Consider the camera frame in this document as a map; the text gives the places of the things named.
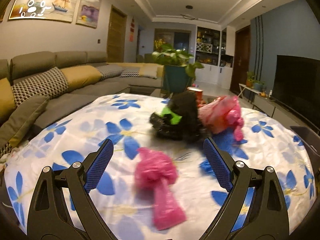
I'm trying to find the houndstooth cushion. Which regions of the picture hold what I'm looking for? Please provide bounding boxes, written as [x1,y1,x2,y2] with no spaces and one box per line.
[11,67,68,107]

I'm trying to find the wooden door left wall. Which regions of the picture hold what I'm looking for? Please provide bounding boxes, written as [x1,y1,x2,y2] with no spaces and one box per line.
[106,5,127,63]

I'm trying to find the pink plastic bag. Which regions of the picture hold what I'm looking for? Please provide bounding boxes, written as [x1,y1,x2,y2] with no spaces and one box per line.
[134,147,187,230]

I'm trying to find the red printed plastic bag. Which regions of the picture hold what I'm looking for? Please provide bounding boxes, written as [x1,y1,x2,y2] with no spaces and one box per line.
[198,96,244,141]

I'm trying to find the blue foam fruit net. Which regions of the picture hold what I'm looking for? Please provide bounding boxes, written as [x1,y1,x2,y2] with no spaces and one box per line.
[212,129,249,160]

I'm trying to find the red cylindrical can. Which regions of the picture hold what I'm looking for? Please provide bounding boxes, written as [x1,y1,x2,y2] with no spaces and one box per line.
[187,86,203,106]

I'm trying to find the small potted plants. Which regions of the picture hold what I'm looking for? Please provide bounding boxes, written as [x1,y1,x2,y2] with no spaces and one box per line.
[246,72,265,92]

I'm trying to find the potted green plant teal pot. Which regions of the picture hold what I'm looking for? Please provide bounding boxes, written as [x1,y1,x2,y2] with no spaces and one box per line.
[152,43,204,94]

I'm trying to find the black plastic bag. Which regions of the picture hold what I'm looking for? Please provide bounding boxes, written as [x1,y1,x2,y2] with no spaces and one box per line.
[149,91,205,143]

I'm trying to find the dark wooden door right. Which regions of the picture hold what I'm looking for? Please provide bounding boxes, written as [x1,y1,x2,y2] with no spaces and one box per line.
[230,25,251,94]

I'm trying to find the small purple painting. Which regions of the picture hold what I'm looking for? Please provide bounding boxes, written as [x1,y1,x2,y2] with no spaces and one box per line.
[76,0,102,29]

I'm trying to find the black flat television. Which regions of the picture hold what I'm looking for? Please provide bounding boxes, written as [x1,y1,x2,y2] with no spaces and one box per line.
[272,55,319,119]

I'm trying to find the dark purple trash bin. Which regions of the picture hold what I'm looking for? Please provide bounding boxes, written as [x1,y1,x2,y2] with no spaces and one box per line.
[290,126,320,176]

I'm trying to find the floral blue white tablecloth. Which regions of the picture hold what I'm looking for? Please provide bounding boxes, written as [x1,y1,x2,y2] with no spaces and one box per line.
[4,93,317,239]

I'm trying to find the white display cabinet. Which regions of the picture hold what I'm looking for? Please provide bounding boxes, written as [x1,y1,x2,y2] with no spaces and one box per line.
[195,26,235,90]

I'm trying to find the white side table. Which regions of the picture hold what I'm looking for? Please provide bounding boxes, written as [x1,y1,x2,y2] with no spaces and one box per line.
[238,83,260,99]

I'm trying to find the large sailboat painting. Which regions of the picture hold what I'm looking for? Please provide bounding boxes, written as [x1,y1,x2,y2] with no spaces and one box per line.
[8,0,77,23]

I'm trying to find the yellow cushion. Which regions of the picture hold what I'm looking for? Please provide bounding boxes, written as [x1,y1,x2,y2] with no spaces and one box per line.
[61,65,102,92]

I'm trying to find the grey tv console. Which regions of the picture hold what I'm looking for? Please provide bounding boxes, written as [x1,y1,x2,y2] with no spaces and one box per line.
[253,95,319,133]

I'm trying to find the grey sectional sofa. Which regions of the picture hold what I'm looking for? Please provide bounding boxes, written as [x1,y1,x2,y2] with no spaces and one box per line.
[1,51,163,155]

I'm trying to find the ring ceiling lamp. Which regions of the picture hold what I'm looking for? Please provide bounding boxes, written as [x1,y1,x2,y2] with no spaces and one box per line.
[181,14,198,21]

